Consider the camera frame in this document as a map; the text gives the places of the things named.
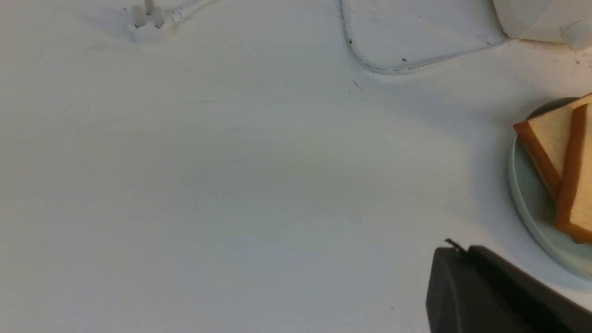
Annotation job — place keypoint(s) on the toast slice with brown crust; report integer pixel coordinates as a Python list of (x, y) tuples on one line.
[(545, 135)]

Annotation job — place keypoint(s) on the white toaster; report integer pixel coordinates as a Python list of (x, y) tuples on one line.
[(551, 21)]

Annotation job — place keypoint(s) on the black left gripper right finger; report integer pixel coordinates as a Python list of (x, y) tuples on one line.
[(532, 291)]

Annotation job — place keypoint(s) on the pale green plate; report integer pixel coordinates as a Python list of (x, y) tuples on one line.
[(538, 211)]

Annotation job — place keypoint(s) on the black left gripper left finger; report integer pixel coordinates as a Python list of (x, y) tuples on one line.
[(474, 290)]

